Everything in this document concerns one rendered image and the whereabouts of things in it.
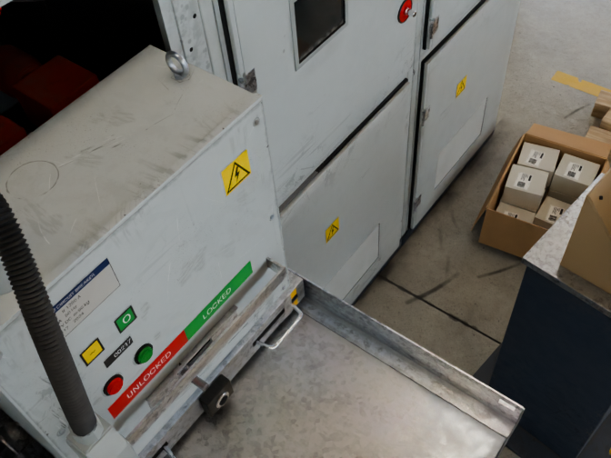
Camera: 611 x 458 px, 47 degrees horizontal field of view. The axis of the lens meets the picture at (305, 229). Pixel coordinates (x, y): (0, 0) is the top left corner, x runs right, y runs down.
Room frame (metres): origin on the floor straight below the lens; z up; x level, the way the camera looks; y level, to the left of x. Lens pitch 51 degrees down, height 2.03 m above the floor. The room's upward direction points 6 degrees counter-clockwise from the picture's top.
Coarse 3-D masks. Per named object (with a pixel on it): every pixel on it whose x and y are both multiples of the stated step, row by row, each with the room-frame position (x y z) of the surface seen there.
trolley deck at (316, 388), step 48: (288, 336) 0.68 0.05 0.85; (336, 336) 0.67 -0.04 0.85; (240, 384) 0.59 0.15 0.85; (288, 384) 0.58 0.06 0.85; (336, 384) 0.57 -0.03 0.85; (384, 384) 0.56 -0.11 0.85; (192, 432) 0.51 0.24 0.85; (240, 432) 0.50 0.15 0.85; (288, 432) 0.49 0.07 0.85; (336, 432) 0.48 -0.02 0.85; (384, 432) 0.47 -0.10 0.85; (432, 432) 0.46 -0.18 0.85; (480, 432) 0.45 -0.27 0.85
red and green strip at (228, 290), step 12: (240, 276) 0.66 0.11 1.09; (228, 288) 0.64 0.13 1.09; (216, 300) 0.62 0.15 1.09; (204, 312) 0.59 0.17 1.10; (192, 324) 0.57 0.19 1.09; (180, 336) 0.55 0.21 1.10; (168, 348) 0.54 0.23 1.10; (180, 348) 0.55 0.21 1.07; (156, 360) 0.52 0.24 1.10; (168, 360) 0.53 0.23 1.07; (144, 372) 0.50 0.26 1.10; (156, 372) 0.51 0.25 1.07; (132, 384) 0.48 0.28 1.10; (144, 384) 0.49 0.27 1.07; (120, 396) 0.46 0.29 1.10; (132, 396) 0.47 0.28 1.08; (108, 408) 0.44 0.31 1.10; (120, 408) 0.45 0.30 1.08
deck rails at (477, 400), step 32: (320, 288) 0.74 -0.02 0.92; (320, 320) 0.70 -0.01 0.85; (352, 320) 0.69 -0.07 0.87; (384, 352) 0.62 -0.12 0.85; (416, 352) 0.59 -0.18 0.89; (448, 384) 0.54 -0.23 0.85; (480, 384) 0.51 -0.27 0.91; (480, 416) 0.48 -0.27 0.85; (512, 416) 0.46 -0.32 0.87; (32, 448) 0.50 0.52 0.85
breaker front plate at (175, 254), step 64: (256, 128) 0.73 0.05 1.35; (192, 192) 0.63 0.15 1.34; (256, 192) 0.71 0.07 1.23; (128, 256) 0.54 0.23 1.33; (192, 256) 0.60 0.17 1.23; (256, 256) 0.69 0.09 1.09; (192, 320) 0.58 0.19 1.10; (256, 320) 0.67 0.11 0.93; (0, 384) 0.38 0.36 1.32; (128, 384) 0.48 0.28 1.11; (192, 384) 0.54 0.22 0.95; (64, 448) 0.39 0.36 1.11
